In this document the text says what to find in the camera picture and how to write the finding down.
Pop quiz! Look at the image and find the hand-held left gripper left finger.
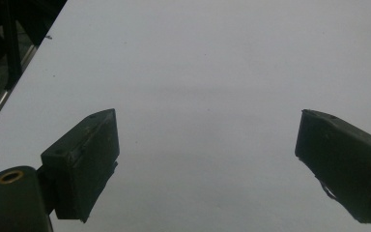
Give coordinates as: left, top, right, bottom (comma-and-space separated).
40, 108, 121, 223

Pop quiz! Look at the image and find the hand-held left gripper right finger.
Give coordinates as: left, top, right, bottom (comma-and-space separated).
295, 108, 371, 224

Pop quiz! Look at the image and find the black metal stand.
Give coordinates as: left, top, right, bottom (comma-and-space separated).
0, 0, 24, 91

